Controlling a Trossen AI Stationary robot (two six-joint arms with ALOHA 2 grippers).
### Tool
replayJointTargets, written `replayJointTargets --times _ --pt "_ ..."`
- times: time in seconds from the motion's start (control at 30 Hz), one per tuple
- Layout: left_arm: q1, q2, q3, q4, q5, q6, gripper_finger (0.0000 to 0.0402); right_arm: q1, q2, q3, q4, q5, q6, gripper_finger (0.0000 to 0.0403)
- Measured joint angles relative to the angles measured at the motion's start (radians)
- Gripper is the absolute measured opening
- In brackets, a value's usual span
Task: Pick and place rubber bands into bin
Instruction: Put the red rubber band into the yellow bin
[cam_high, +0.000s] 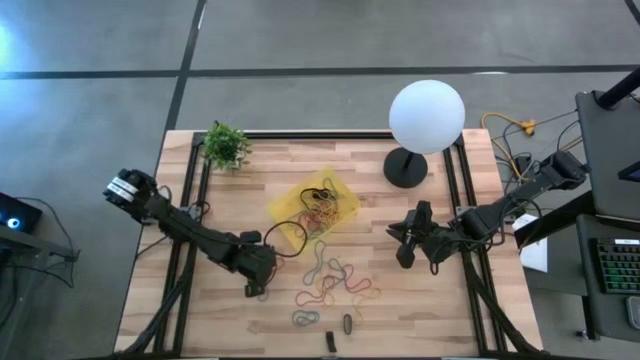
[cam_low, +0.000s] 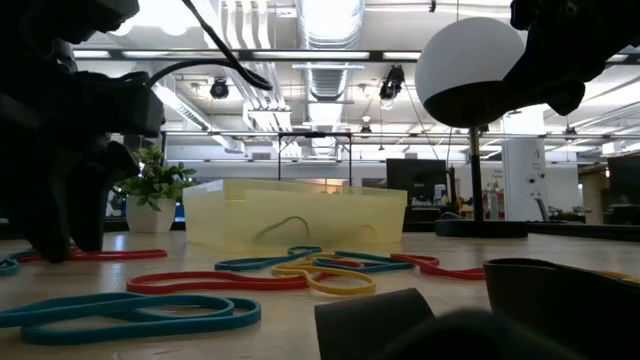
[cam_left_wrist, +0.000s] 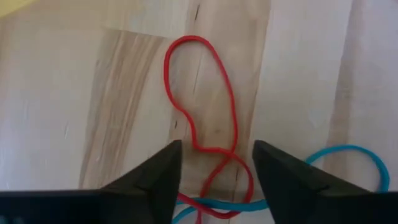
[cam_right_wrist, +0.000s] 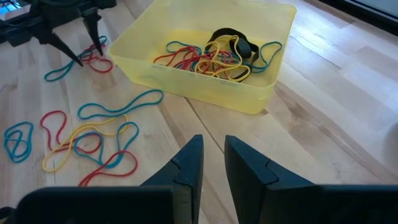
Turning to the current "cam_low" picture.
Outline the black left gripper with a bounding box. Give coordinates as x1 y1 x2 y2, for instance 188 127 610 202
0 69 166 264

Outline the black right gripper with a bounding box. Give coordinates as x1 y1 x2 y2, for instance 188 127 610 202
502 0 640 117

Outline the white pillar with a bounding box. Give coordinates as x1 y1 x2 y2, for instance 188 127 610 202
502 138 547 222

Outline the green plant in white pot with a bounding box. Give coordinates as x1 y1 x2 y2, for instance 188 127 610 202
117 144 198 234

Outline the teal rubber band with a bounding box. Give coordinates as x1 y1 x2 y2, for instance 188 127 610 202
0 292 263 346
0 252 34 277
214 245 323 272
312 250 416 274

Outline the yellow translucent plastic bin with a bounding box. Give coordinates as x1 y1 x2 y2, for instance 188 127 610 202
182 178 408 251

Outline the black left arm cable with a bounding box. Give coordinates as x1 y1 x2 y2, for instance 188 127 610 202
147 0 274 92

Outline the white globe table lamp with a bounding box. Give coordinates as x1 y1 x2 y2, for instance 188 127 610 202
414 17 531 239

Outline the black aluminium table frame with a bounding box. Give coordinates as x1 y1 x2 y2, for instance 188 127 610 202
102 217 640 241

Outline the black ceiling spotlight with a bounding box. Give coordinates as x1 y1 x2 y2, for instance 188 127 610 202
209 77 230 100
378 64 406 101

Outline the black foreground fixture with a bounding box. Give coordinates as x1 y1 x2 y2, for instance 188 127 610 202
483 257 640 360

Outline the black monitor screen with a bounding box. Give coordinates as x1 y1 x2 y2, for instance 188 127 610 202
386 158 448 206

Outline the yellow rubber band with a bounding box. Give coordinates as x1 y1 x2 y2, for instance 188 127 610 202
264 263 377 296
594 270 640 285

